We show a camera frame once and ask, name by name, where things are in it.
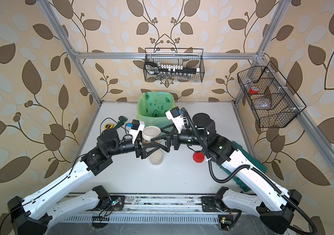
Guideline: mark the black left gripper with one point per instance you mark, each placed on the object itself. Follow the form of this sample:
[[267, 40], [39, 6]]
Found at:
[[139, 149]]

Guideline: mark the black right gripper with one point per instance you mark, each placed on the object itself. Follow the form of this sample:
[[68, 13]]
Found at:
[[170, 138]]

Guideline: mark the beige lid jar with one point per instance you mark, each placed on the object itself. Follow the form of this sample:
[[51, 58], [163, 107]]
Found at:
[[149, 133], [156, 157]]

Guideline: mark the red jar lid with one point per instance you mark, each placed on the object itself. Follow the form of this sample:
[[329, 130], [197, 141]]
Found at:
[[198, 157]]

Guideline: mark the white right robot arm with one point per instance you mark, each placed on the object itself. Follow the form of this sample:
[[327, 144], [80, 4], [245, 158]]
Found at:
[[273, 204]]

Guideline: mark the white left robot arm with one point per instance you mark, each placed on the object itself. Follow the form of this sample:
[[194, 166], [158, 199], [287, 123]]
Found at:
[[36, 213]]

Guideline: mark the green bin with bag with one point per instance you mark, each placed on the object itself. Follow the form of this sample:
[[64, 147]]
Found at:
[[152, 107]]

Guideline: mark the yellow tape measure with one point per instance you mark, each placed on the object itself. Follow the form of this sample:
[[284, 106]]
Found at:
[[108, 126]]

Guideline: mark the red object in basket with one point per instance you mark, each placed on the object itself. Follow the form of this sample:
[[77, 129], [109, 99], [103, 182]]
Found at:
[[254, 90]]

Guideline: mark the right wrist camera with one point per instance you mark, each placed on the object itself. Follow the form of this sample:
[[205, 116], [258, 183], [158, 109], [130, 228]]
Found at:
[[178, 118]]

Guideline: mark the black socket set rail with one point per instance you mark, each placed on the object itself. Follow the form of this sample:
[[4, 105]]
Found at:
[[155, 68]]

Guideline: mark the black wire basket back wall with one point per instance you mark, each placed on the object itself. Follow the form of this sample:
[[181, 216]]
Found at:
[[186, 57]]

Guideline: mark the black wire basket wall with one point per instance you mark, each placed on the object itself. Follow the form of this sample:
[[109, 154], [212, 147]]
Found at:
[[277, 104], [186, 57]]

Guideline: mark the black wire basket right wall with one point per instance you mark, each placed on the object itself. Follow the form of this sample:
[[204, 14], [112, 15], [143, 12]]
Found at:
[[277, 104]]

